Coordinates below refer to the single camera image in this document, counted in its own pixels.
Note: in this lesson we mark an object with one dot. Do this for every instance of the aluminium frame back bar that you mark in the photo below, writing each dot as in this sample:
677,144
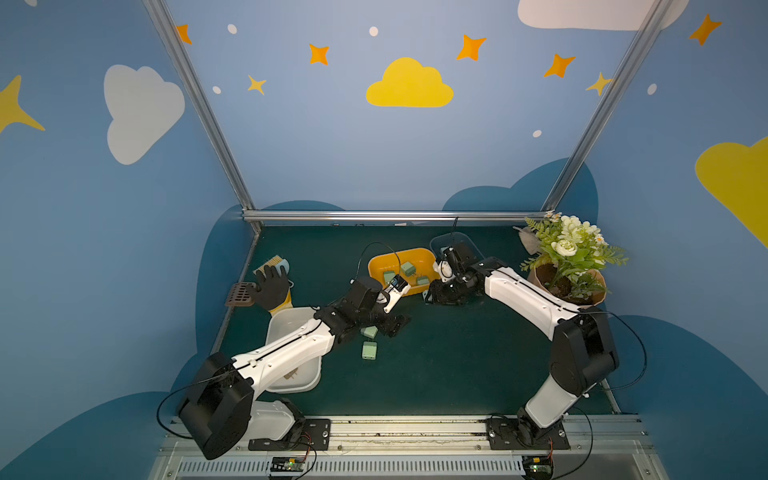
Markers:
387,216

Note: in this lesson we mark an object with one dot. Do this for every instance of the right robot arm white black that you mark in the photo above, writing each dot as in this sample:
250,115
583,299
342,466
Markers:
583,349

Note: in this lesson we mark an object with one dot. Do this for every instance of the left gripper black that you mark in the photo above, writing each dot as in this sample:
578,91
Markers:
389,321

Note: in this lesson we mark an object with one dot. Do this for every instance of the aluminium frame left post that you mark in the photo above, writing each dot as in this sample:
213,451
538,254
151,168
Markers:
162,20

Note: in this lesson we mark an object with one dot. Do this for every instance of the yellow blue sponge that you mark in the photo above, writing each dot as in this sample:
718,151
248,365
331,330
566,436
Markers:
276,261

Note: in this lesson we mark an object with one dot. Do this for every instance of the brown grid drain cover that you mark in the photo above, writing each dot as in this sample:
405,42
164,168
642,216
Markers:
239,295

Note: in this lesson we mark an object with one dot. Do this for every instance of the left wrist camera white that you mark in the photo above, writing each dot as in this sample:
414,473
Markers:
397,288

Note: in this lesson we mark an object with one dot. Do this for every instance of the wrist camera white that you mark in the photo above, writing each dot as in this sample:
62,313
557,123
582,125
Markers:
444,270
397,288

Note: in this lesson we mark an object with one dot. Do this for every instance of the yellow storage box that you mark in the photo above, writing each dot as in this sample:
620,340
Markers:
416,266

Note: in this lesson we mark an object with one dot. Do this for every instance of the aluminium frame post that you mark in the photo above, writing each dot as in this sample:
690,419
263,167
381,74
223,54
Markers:
162,20
629,65

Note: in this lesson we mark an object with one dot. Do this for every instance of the white storage tray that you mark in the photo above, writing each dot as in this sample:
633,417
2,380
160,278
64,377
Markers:
291,322

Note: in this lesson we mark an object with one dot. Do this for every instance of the green plug cluster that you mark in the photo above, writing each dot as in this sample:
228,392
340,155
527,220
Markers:
369,332
407,269

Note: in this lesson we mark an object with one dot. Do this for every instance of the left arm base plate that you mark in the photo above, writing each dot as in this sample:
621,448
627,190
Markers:
300,435

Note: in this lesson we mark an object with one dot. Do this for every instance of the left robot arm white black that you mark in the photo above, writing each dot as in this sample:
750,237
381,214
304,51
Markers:
221,405

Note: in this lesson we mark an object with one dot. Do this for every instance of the pink plug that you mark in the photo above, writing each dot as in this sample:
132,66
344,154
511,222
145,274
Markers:
291,374

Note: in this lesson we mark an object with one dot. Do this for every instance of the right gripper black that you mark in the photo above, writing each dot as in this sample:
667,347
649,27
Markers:
445,291

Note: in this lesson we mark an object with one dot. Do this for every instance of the black rubber glove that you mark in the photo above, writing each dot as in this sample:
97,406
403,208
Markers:
271,290

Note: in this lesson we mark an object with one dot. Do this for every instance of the aluminium frame rail front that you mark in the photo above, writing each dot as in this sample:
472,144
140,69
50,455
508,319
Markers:
429,447

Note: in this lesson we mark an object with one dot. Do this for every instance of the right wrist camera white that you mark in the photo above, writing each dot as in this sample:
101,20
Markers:
444,270

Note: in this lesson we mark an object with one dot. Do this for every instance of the aluminium frame right post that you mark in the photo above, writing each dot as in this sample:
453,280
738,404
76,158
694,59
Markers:
629,65

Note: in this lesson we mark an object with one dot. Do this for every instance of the blue storage box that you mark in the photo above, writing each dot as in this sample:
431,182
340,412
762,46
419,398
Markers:
440,243

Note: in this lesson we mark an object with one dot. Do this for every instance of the potted artificial flower plant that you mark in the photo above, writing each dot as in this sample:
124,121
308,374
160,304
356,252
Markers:
569,258

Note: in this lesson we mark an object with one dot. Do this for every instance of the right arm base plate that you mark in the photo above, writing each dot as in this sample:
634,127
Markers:
512,433

